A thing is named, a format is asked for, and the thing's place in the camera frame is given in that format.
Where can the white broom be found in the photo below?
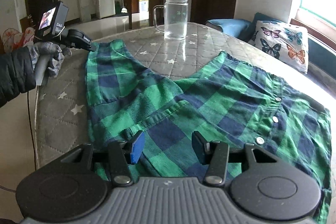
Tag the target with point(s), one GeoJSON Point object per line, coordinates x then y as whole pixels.
{"type": "Point", "coordinates": [123, 9]}

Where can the white water dispenser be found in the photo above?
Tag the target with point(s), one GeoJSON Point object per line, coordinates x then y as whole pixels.
{"type": "Point", "coordinates": [84, 3]}

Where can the grey quilted star table cover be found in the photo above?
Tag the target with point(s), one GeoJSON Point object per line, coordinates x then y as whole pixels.
{"type": "Point", "coordinates": [162, 56]}

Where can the butterfly print pillow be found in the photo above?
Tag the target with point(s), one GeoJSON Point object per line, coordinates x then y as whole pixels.
{"type": "Point", "coordinates": [278, 40]}

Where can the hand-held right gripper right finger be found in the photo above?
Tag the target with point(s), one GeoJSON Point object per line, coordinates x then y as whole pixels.
{"type": "Point", "coordinates": [199, 148]}

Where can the person's left hand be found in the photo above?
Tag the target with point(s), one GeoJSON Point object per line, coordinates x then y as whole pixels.
{"type": "Point", "coordinates": [56, 61]}

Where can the blue sofa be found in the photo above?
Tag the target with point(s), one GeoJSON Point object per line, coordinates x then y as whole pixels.
{"type": "Point", "coordinates": [323, 53]}

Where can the clear glass mug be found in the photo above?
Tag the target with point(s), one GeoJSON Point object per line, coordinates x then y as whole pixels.
{"type": "Point", "coordinates": [176, 19]}

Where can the green blue plaid shirt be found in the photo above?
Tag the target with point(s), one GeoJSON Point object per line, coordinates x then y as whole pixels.
{"type": "Point", "coordinates": [210, 98]}

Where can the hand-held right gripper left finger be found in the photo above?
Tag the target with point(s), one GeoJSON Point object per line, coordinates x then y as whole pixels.
{"type": "Point", "coordinates": [137, 148]}

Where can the blue cushion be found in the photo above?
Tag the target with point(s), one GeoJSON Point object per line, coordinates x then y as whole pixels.
{"type": "Point", "coordinates": [231, 26]}

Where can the floral printed cloth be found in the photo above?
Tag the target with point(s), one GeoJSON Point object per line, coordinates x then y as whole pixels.
{"type": "Point", "coordinates": [13, 36]}

